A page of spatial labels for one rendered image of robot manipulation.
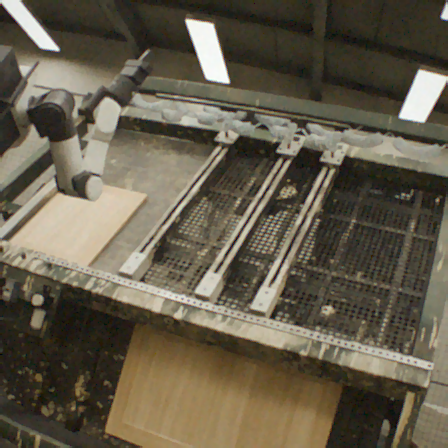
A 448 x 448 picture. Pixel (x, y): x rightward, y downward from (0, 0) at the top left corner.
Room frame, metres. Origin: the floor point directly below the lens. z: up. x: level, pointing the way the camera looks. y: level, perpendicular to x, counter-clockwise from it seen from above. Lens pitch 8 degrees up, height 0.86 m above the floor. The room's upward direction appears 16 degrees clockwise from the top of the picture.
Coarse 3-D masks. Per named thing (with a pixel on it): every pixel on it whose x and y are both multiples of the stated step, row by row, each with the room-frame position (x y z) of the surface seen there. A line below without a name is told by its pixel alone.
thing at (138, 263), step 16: (224, 128) 3.05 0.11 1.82; (224, 144) 2.98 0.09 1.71; (208, 160) 2.91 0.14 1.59; (224, 160) 2.97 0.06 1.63; (208, 176) 2.83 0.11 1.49; (192, 192) 2.73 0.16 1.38; (176, 208) 2.69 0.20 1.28; (160, 224) 2.59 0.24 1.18; (176, 224) 2.65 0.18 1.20; (144, 240) 2.52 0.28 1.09; (160, 240) 2.54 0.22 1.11; (144, 256) 2.45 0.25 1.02; (128, 272) 2.39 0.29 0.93; (144, 272) 2.48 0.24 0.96
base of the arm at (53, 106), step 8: (56, 88) 1.69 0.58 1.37; (40, 96) 1.69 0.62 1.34; (72, 96) 1.71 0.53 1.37; (32, 104) 1.64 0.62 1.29; (40, 104) 1.59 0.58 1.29; (48, 104) 1.59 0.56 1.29; (56, 104) 1.59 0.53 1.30; (32, 112) 1.61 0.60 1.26; (40, 112) 1.60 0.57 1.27; (48, 112) 1.60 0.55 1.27; (56, 112) 1.60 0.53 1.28; (64, 112) 1.61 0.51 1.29; (32, 120) 1.63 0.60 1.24; (40, 120) 1.62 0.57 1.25; (48, 120) 1.62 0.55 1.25; (56, 120) 1.62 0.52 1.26; (64, 120) 1.62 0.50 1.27; (40, 128) 1.64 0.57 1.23; (48, 128) 1.63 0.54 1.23; (56, 128) 1.63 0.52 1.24; (40, 136) 1.66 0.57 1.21
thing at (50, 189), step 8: (48, 184) 2.92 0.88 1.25; (40, 192) 2.88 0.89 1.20; (48, 192) 2.88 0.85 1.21; (32, 200) 2.84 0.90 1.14; (40, 200) 2.84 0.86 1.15; (24, 208) 2.80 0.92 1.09; (32, 208) 2.80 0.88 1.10; (16, 216) 2.76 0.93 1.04; (24, 216) 2.76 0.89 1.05; (8, 224) 2.72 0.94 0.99; (16, 224) 2.72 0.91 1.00; (0, 232) 2.68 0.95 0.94; (8, 232) 2.69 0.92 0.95
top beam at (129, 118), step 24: (120, 120) 3.28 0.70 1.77; (144, 120) 3.21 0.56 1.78; (192, 120) 3.15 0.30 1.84; (216, 144) 3.12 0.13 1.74; (240, 144) 3.05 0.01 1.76; (264, 144) 2.99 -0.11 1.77; (360, 168) 2.84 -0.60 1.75; (384, 168) 2.78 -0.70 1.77; (408, 168) 2.72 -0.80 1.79; (432, 168) 2.70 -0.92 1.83
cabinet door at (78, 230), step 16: (112, 192) 2.87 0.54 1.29; (128, 192) 2.86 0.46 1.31; (48, 208) 2.82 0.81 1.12; (64, 208) 2.81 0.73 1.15; (80, 208) 2.80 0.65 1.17; (96, 208) 2.79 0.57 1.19; (112, 208) 2.78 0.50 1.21; (128, 208) 2.77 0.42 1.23; (32, 224) 2.74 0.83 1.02; (48, 224) 2.73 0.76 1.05; (64, 224) 2.73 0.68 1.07; (80, 224) 2.72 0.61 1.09; (96, 224) 2.71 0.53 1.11; (112, 224) 2.70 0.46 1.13; (16, 240) 2.66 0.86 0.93; (32, 240) 2.66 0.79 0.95; (48, 240) 2.65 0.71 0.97; (64, 240) 2.64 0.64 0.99; (80, 240) 2.64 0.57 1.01; (96, 240) 2.62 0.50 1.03; (64, 256) 2.56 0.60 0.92; (80, 256) 2.56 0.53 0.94; (96, 256) 2.56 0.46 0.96
